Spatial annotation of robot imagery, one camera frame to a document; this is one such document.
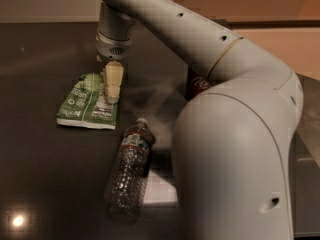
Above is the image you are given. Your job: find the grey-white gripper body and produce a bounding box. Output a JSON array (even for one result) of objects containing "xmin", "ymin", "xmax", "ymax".
[{"xmin": 96, "ymin": 31, "xmax": 131, "ymax": 62}]

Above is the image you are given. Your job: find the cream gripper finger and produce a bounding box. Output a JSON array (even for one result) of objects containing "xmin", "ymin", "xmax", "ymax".
[{"xmin": 103, "ymin": 61, "xmax": 124, "ymax": 104}]

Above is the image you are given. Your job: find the green jalapeno chip bag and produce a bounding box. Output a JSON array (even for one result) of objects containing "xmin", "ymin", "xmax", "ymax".
[{"xmin": 56, "ymin": 73, "xmax": 118, "ymax": 130}]

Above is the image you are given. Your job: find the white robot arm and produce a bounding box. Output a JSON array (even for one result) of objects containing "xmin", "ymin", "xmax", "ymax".
[{"xmin": 103, "ymin": 0, "xmax": 303, "ymax": 240}]

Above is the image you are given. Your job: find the red Coca-Cola can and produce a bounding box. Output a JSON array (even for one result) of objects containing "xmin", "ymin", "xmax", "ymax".
[{"xmin": 185, "ymin": 68, "xmax": 211, "ymax": 100}]

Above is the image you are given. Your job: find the clear plastic water bottle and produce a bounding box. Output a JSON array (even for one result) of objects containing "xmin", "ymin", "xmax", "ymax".
[{"xmin": 104, "ymin": 118, "xmax": 155, "ymax": 218}]

